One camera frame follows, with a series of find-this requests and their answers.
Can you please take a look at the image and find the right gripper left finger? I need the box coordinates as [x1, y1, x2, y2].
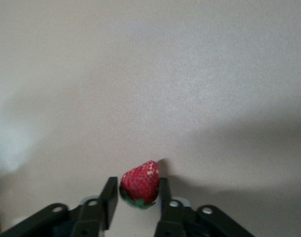
[0, 177, 119, 237]

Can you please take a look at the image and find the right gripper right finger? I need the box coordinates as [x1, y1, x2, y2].
[154, 177, 255, 237]

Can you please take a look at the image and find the red strawberry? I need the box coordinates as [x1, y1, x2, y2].
[119, 160, 160, 210]

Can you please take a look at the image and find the brown table cover sheet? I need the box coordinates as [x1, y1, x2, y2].
[0, 0, 301, 237]

